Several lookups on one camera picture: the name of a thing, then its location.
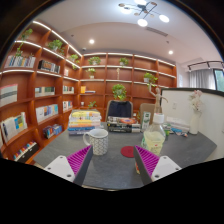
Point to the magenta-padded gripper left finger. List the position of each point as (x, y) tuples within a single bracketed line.
[(60, 166)]

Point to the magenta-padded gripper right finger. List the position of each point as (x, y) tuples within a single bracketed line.
[(163, 166)]

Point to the clear bottle with yellow drink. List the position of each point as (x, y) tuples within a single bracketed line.
[(154, 136)]

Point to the small green white box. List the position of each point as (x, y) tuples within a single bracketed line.
[(167, 130)]

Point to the flat round red coaster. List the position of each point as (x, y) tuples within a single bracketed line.
[(127, 152)]

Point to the stack of white papers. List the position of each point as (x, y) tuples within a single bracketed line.
[(178, 123)]

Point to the white patterned mug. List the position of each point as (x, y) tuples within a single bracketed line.
[(98, 141)]

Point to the tall green white carton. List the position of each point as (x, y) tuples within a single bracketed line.
[(145, 120)]

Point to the stack of colourful books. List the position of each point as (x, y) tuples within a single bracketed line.
[(85, 121)]

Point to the white vase with pink flowers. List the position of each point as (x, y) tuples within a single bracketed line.
[(194, 121)]

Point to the stack of dark books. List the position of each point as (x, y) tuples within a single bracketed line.
[(121, 125)]

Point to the tan chair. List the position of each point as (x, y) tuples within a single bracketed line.
[(146, 110)]

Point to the wooden artist mannequin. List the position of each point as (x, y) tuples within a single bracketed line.
[(157, 100)]

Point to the wooden shelf unit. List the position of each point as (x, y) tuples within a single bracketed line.
[(30, 100)]

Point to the grey sheer curtain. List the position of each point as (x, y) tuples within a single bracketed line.
[(201, 79)]

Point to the window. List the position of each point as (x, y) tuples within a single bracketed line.
[(219, 80)]

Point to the recessed ceiling light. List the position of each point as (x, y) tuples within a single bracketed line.
[(91, 41), (170, 52)]

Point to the ceiling air vent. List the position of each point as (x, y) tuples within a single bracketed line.
[(156, 31)]

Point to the branched ceiling lamp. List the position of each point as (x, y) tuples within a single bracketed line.
[(142, 11)]

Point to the white wall socket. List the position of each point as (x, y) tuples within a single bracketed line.
[(174, 105)]

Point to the black track light rail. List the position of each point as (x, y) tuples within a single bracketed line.
[(203, 63)]

